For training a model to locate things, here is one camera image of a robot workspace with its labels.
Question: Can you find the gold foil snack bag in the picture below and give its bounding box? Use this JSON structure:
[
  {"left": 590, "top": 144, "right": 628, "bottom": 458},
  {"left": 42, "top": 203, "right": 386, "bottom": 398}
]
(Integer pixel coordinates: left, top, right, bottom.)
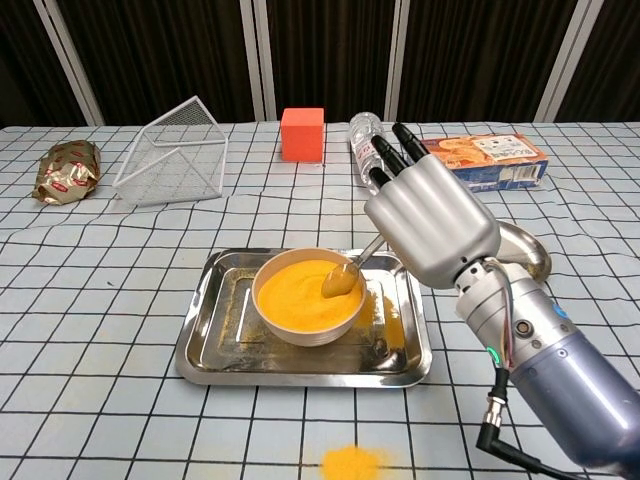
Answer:
[{"left": 31, "top": 139, "right": 102, "bottom": 205}]

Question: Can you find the orange and blue cardboard box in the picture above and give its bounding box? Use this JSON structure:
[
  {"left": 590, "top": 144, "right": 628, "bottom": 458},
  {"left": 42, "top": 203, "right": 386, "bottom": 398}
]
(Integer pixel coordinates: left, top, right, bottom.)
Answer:
[{"left": 419, "top": 132, "right": 550, "bottom": 195}]

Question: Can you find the white round bowl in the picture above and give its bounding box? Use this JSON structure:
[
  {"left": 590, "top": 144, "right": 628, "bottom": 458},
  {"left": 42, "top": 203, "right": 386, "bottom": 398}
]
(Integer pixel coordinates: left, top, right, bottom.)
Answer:
[{"left": 251, "top": 247, "right": 368, "bottom": 348}]

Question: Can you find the clear plastic water bottle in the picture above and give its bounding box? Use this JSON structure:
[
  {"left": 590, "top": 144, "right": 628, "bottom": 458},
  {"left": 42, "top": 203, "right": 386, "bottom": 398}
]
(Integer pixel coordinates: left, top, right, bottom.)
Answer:
[{"left": 348, "top": 111, "right": 396, "bottom": 191}]

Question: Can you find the checked light blue tablecloth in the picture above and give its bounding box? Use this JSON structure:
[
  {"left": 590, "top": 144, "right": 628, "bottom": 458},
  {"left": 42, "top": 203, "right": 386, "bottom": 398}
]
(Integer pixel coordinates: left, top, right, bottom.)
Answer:
[{"left": 0, "top": 120, "right": 640, "bottom": 480}]

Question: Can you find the orange foam cube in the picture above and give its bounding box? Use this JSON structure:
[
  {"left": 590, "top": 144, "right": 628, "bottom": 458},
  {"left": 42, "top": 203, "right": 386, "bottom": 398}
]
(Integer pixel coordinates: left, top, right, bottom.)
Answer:
[{"left": 279, "top": 107, "right": 326, "bottom": 164}]

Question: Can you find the rectangular stainless steel tray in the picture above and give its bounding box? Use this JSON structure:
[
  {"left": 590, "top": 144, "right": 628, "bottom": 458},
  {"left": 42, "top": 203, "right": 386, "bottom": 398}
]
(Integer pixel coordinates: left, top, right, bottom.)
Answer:
[{"left": 174, "top": 248, "right": 433, "bottom": 389}]

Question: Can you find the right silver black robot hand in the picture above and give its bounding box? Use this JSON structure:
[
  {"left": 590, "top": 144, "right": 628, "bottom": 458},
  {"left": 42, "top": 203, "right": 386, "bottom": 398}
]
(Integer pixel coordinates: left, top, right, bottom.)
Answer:
[{"left": 363, "top": 122, "right": 502, "bottom": 290}]

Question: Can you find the white wire mesh basket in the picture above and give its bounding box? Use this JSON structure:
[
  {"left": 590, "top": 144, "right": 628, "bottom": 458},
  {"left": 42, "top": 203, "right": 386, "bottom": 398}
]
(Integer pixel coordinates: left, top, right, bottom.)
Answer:
[{"left": 112, "top": 95, "right": 230, "bottom": 208}]

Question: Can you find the round stainless steel plate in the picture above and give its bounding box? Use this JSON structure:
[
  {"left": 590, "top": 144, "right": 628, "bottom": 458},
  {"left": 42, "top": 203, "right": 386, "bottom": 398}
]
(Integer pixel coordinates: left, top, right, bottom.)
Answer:
[{"left": 497, "top": 219, "right": 553, "bottom": 281}]

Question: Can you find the metal spoon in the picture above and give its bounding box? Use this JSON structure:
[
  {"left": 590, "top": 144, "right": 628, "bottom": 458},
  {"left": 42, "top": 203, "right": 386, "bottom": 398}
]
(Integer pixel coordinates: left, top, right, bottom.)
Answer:
[{"left": 320, "top": 234, "right": 386, "bottom": 300}]

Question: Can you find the yellow powder pile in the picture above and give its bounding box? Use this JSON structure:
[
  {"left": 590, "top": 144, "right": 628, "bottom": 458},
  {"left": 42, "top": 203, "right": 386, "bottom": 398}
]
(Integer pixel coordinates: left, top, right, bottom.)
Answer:
[{"left": 319, "top": 443, "right": 396, "bottom": 480}]

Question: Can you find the orange-yellow liquid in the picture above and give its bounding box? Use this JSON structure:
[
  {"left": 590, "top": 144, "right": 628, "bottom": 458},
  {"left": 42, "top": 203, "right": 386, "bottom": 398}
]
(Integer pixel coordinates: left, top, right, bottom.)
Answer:
[{"left": 257, "top": 258, "right": 364, "bottom": 333}]

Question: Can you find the black cable with plug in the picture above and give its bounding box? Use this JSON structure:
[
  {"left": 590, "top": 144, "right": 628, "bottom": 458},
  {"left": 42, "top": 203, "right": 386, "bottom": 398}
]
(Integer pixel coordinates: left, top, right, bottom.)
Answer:
[{"left": 474, "top": 367, "right": 591, "bottom": 480}]

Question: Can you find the black folding partition screen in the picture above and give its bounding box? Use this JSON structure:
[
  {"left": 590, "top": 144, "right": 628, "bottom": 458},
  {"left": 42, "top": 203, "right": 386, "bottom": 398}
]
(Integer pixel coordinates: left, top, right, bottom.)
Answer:
[{"left": 0, "top": 0, "right": 640, "bottom": 127}]

